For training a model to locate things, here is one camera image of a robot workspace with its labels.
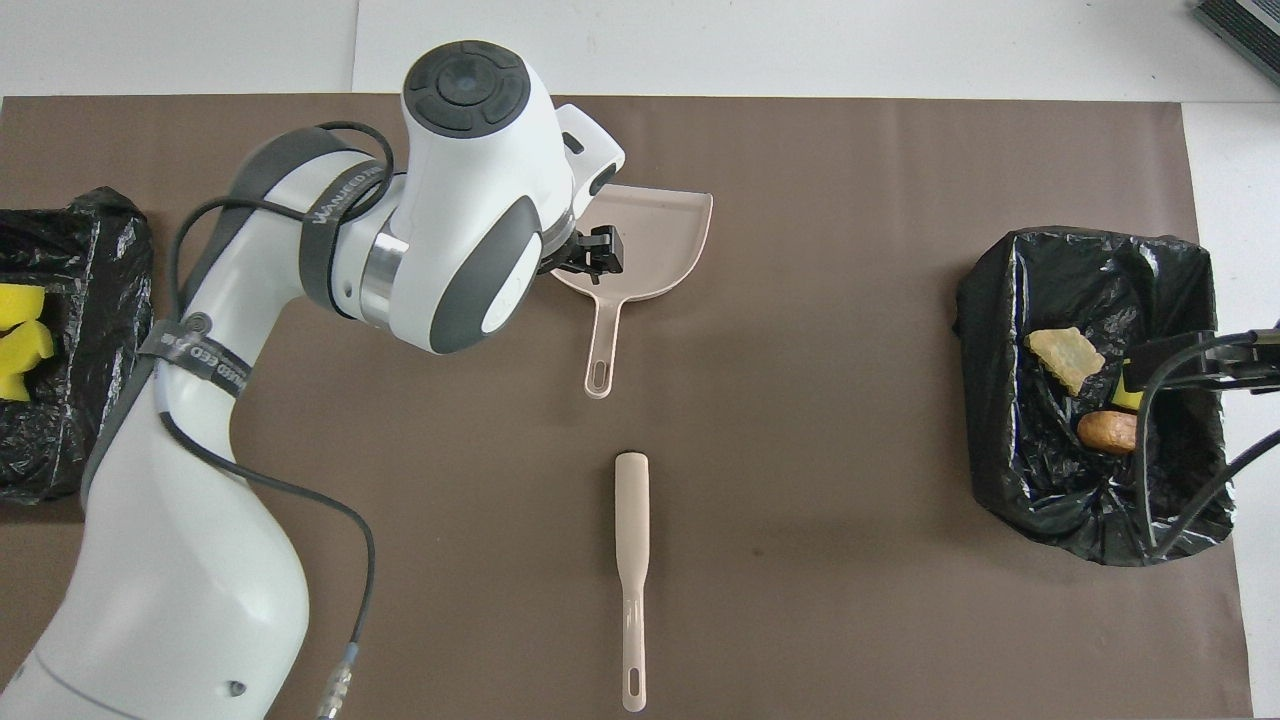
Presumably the beige hand brush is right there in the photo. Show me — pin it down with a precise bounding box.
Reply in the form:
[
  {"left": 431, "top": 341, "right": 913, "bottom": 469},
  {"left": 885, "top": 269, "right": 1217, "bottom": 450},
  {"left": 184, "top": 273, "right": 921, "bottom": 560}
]
[{"left": 614, "top": 452, "right": 652, "bottom": 713}]

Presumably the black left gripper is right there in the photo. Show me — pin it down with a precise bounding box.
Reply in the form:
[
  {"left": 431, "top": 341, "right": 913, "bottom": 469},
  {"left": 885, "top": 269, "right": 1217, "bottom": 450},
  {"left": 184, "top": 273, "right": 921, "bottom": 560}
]
[{"left": 540, "top": 225, "right": 627, "bottom": 279}]

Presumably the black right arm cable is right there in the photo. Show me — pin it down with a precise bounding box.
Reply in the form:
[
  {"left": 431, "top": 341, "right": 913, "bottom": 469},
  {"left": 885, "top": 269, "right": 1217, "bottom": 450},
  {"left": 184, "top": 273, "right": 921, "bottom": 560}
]
[{"left": 1132, "top": 335, "right": 1280, "bottom": 561}]

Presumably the black bag-lined bin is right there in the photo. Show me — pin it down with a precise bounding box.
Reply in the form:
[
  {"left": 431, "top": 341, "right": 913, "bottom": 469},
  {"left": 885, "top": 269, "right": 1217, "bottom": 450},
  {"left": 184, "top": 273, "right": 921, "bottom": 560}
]
[
  {"left": 0, "top": 186, "right": 156, "bottom": 504},
  {"left": 955, "top": 226, "right": 1236, "bottom": 568}
]

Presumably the dark grey ribbed device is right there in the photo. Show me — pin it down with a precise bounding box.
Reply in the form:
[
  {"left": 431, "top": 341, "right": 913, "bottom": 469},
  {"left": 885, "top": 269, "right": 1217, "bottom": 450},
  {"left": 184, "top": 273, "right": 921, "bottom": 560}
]
[{"left": 1190, "top": 0, "right": 1280, "bottom": 86}]

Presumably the long croissant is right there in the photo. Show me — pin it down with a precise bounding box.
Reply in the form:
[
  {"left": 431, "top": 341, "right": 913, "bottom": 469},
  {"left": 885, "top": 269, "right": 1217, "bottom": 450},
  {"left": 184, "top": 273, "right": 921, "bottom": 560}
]
[{"left": 1027, "top": 327, "right": 1107, "bottom": 396}]

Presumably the brown paper mat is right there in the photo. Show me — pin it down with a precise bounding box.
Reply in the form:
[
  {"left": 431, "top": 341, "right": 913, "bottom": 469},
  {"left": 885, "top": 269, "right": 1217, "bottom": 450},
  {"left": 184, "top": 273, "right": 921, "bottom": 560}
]
[{"left": 0, "top": 95, "right": 1254, "bottom": 720}]

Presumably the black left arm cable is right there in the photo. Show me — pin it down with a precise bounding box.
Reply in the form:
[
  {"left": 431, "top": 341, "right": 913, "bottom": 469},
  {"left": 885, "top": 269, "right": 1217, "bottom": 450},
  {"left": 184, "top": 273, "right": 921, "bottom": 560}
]
[{"left": 165, "top": 120, "right": 393, "bottom": 720}]

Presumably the round brown bun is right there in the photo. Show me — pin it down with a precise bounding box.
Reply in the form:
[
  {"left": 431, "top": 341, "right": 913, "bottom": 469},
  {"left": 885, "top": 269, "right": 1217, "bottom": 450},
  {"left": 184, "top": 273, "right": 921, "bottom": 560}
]
[{"left": 1077, "top": 409, "right": 1141, "bottom": 456}]

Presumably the notched yellow sponge piece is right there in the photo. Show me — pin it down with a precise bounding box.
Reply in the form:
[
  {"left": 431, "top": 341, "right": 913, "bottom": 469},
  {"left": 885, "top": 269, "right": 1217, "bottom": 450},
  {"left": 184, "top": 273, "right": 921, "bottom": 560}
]
[{"left": 0, "top": 320, "right": 57, "bottom": 403}]

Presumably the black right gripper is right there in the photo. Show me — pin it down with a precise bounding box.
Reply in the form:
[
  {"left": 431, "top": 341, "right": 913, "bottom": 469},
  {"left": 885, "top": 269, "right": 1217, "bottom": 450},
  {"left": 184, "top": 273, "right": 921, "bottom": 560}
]
[{"left": 1123, "top": 328, "right": 1280, "bottom": 393}]

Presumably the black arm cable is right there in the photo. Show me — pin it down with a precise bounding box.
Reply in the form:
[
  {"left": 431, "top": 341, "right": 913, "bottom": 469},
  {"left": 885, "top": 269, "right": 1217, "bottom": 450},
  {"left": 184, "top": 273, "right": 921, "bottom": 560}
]
[
  {"left": 165, "top": 120, "right": 393, "bottom": 720},
  {"left": 1132, "top": 335, "right": 1280, "bottom": 561}
]

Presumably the pale pink dustpan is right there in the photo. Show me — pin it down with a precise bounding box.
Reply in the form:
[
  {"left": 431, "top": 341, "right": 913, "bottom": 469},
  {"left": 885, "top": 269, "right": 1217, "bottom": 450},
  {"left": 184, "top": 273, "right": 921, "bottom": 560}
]
[{"left": 550, "top": 183, "right": 715, "bottom": 400}]

